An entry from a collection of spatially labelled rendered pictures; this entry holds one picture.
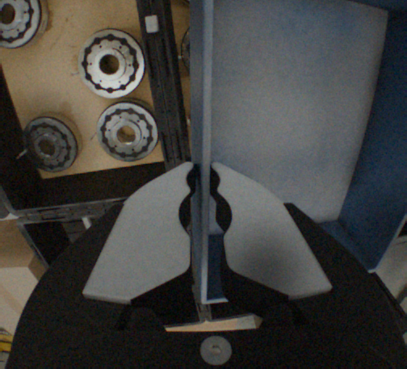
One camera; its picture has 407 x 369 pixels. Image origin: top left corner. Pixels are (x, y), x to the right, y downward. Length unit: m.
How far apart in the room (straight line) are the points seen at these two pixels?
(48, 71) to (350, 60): 0.42
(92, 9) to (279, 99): 0.33
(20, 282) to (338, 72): 0.71
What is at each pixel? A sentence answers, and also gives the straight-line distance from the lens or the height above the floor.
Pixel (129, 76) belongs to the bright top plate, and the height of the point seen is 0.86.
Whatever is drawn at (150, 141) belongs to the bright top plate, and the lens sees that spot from 0.41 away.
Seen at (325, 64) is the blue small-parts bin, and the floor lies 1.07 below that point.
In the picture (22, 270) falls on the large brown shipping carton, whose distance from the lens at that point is 0.66.
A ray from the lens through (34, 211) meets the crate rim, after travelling 0.46.
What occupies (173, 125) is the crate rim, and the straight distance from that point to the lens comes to 0.32.
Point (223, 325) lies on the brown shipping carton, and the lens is 0.87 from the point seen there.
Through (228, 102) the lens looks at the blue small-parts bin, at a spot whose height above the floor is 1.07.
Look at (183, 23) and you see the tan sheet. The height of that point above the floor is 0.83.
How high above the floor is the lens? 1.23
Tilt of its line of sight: 62 degrees down
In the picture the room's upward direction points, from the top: 167 degrees clockwise
